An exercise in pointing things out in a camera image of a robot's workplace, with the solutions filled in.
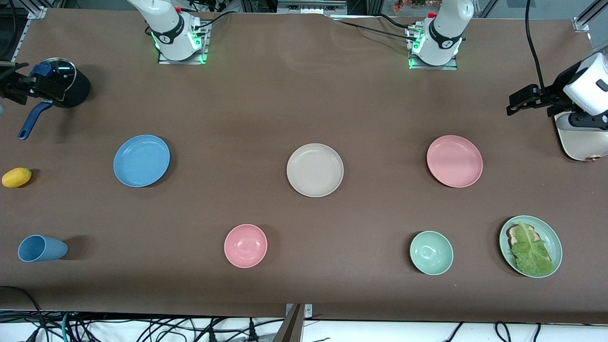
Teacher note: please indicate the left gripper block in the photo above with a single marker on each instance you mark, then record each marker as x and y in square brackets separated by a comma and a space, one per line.
[554, 95]

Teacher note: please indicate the right gripper black block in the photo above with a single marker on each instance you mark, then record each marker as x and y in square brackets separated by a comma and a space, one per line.
[14, 89]

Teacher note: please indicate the pink plate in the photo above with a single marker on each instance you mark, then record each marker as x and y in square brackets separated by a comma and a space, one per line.
[454, 161]

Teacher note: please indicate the blue plate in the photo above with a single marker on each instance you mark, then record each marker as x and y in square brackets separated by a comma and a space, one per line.
[141, 160]

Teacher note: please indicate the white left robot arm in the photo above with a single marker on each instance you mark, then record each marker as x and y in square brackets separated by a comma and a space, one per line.
[444, 33]

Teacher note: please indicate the glass lid with blue knob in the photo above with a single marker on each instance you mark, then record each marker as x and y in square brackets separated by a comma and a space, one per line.
[65, 70]

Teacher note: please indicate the beige toaster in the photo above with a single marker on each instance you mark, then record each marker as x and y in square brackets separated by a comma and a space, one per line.
[577, 145]

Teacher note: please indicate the yellow lemon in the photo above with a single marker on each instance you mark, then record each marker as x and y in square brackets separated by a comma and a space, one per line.
[16, 177]

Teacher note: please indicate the toast slice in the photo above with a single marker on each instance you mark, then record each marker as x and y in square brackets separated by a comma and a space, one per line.
[512, 232]

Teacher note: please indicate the green plate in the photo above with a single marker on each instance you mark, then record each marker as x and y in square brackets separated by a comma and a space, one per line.
[552, 237]

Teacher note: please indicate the green lettuce leaf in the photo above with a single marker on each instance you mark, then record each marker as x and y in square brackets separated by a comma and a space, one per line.
[532, 254]

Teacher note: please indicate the blue cup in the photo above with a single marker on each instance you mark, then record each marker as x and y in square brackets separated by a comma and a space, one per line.
[42, 248]

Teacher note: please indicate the green bowl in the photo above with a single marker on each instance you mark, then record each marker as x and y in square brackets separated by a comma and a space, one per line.
[431, 253]

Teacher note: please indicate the brown table cover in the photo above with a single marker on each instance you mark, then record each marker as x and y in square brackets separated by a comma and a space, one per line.
[237, 118]

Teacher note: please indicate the beige plate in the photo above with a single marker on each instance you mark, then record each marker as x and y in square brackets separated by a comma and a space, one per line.
[315, 170]

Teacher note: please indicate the grey power strip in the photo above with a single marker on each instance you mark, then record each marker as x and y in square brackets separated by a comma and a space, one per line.
[308, 7]

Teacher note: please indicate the pink bowl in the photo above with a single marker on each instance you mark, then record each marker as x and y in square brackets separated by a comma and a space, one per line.
[245, 246]

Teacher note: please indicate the aluminium frame corner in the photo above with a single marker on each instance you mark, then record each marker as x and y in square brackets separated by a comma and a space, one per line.
[37, 13]
[582, 23]

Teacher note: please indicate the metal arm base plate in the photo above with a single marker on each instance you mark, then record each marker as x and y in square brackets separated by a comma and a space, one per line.
[451, 66]
[204, 52]

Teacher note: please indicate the metal table edge bracket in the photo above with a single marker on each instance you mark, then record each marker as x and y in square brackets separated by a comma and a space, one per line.
[308, 310]

